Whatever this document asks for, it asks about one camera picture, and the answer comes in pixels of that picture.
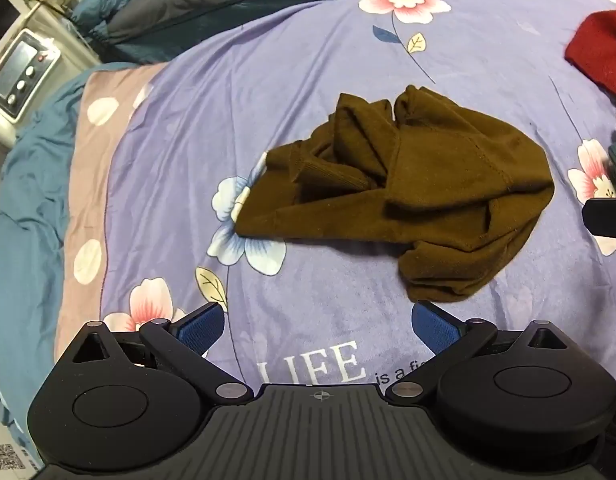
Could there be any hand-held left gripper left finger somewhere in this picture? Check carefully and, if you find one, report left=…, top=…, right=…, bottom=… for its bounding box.
left=72, top=302, right=255, bottom=407

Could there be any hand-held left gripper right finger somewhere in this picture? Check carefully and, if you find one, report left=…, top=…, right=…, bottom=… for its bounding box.
left=386, top=301, right=570, bottom=407

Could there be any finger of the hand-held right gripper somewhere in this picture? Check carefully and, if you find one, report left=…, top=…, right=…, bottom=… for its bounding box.
left=582, top=198, right=616, bottom=239

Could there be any brown small garment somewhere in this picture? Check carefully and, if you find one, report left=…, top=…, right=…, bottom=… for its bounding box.
left=234, top=85, right=556, bottom=304

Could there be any mauve polka-dot sheet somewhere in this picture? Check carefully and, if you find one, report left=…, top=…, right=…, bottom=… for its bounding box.
left=54, top=62, right=169, bottom=351

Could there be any red knitted garment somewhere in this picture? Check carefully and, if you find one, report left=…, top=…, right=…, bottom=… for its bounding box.
left=564, top=5, right=616, bottom=97

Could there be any white printed sheet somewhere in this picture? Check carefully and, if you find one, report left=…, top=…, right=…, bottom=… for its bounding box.
left=0, top=375, right=42, bottom=476

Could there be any purple floral blanket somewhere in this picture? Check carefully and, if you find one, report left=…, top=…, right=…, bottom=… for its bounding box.
left=98, top=0, right=616, bottom=401

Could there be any white appliance with buttons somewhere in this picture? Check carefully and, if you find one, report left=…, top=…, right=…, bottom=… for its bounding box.
left=0, top=27, right=64, bottom=147

